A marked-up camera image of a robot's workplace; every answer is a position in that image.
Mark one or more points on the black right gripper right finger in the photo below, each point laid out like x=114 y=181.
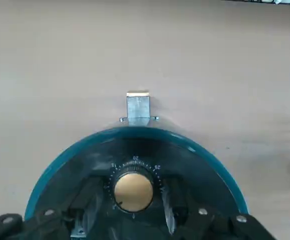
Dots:
x=222 y=227

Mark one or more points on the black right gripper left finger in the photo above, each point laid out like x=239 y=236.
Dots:
x=34 y=227

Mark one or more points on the gold air fryer knob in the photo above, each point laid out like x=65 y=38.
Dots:
x=133 y=191

